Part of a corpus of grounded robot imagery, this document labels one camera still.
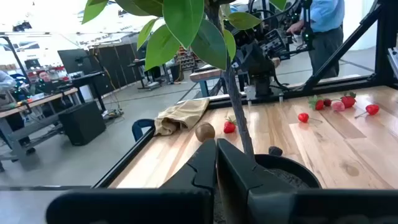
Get pink raspberry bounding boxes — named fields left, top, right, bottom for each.
left=330, top=100, right=346, bottom=113

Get brown paper bag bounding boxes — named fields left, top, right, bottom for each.
left=154, top=97, right=211, bottom=137

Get black aluminium table frame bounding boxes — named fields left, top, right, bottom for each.
left=91, top=0, right=398, bottom=190

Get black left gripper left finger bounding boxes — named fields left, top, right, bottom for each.
left=45, top=138, right=217, bottom=224

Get wooden workbench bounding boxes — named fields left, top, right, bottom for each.
left=0, top=87, right=82, bottom=162

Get red cherry with stem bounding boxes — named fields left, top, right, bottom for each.
left=354, top=104, right=381, bottom=119
left=297, top=112, right=323, bottom=124

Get small red strawberry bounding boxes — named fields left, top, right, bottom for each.
left=223, top=116, right=238, bottom=134
left=307, top=95, right=325, bottom=111
left=340, top=91, right=358, bottom=109

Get person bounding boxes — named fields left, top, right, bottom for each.
left=0, top=70, right=17, bottom=94
left=285, top=0, right=346, bottom=79
left=36, top=70, right=56, bottom=94

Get black standing desk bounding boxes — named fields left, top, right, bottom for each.
left=70, top=71, right=108, bottom=112

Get brown kiwi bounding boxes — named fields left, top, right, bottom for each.
left=195, top=122, right=216, bottom=143

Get black monitor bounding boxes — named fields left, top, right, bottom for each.
left=57, top=49, right=94, bottom=75

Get artificial green leafy tree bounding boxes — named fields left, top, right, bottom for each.
left=81, top=0, right=289, bottom=161

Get dark chair backrest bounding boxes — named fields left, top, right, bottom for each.
left=131, top=118, right=155, bottom=142

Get black plant pot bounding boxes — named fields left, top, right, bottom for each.
left=253, top=153, right=323, bottom=190

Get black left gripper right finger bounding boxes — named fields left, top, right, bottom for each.
left=216, top=138, right=398, bottom=224

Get black partition panels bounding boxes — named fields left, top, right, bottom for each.
left=88, top=42, right=146, bottom=94

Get wooden bench blue legs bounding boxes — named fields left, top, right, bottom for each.
left=188, top=67, right=224, bottom=98

